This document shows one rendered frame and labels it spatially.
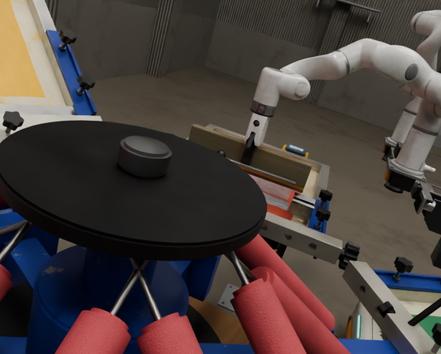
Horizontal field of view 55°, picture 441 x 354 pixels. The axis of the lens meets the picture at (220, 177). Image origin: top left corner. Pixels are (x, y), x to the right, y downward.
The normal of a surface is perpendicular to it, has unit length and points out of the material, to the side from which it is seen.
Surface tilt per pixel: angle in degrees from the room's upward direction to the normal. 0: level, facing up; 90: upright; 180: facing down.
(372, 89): 90
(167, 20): 90
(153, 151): 0
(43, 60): 32
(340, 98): 90
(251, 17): 90
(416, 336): 0
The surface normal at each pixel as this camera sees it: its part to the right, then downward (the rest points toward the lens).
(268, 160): -0.28, 0.30
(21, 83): 0.58, -0.52
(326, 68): -0.74, 0.52
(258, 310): -0.10, -0.32
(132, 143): 0.27, -0.89
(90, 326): -0.06, -0.66
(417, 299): 0.22, 0.43
